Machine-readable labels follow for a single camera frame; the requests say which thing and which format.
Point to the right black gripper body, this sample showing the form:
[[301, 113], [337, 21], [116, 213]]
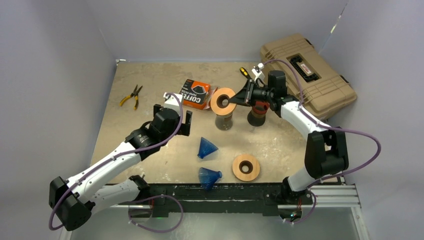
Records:
[[262, 94]]

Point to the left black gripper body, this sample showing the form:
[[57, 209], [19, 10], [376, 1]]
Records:
[[176, 124]]

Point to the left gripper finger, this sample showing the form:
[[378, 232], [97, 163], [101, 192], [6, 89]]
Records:
[[156, 111], [185, 128]]

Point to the red black coffee carafe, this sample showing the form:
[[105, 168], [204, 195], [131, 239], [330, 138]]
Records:
[[257, 116]]

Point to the blue glass dripper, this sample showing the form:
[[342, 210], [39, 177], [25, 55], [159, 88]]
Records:
[[207, 177], [206, 148]]

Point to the grey glass carafe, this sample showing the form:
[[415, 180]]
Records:
[[224, 122]]

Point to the orange coffee filter box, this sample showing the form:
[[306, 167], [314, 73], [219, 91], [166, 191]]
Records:
[[197, 94]]

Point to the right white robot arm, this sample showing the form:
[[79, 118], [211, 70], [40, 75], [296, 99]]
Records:
[[326, 149]]

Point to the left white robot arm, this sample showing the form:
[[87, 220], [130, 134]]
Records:
[[75, 199]]

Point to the yellow black screwdriver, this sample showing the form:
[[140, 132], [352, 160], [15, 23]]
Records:
[[245, 73]]

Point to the tan plastic tool case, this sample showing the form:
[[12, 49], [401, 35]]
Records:
[[324, 90]]

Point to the yellow handled pliers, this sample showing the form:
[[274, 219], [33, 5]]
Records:
[[134, 94]]

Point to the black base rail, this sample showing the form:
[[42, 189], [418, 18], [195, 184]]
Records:
[[267, 199]]

